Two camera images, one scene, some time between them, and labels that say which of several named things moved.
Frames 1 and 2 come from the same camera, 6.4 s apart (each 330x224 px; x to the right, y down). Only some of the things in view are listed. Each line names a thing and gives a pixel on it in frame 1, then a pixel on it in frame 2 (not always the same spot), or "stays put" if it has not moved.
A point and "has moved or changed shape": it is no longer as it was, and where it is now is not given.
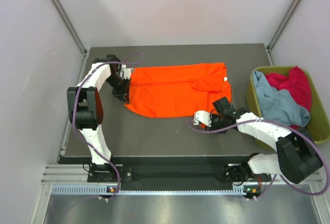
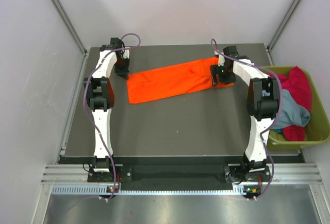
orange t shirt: x=181 y=90 has moved or changed shape
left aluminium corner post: x=68 y=24 stays put
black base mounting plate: x=177 y=177 stays put
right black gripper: x=213 y=128 -> x=215 y=70
